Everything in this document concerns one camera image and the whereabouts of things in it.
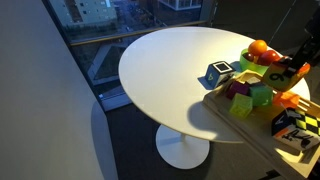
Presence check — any lime green embossed block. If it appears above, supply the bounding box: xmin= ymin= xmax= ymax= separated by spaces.
xmin=228 ymin=92 xmax=254 ymax=120

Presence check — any white table pedestal base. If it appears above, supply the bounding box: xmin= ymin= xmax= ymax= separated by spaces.
xmin=155 ymin=123 xmax=211 ymax=170

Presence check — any small orange block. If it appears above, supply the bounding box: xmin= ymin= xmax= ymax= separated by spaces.
xmin=272 ymin=91 xmax=301 ymax=110

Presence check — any orange multicolour squishy block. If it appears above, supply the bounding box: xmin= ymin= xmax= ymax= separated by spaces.
xmin=262 ymin=56 xmax=311 ymax=93

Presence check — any grey embossed block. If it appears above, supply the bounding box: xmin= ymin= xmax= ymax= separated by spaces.
xmin=245 ymin=76 xmax=265 ymax=89

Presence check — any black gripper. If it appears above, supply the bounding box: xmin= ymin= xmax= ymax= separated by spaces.
xmin=283 ymin=33 xmax=320 ymax=78

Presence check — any green plastic bowl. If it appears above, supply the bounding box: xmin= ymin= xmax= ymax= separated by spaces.
xmin=239 ymin=48 xmax=272 ymax=76

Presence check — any red toy tomato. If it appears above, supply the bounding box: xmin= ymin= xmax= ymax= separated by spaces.
xmin=257 ymin=49 xmax=281 ymax=67

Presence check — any thin tripod pole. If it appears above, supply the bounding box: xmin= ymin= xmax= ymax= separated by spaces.
xmin=272 ymin=0 xmax=298 ymax=36

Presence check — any magenta embossed block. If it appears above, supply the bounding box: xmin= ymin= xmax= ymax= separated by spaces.
xmin=226 ymin=80 xmax=251 ymax=101

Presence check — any toy orange fruit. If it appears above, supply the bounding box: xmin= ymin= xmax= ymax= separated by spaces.
xmin=247 ymin=39 xmax=269 ymax=57

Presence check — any black white soft cube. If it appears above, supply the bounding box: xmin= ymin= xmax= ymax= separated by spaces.
xmin=204 ymin=60 xmax=236 ymax=90

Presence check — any black yellow checkered soft cube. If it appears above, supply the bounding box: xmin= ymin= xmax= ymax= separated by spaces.
xmin=271 ymin=107 xmax=320 ymax=152

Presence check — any dark red toy plum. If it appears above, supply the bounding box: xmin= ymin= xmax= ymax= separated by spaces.
xmin=242 ymin=51 xmax=255 ymax=62

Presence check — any wooden tray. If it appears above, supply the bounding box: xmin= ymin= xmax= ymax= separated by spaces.
xmin=202 ymin=69 xmax=320 ymax=180

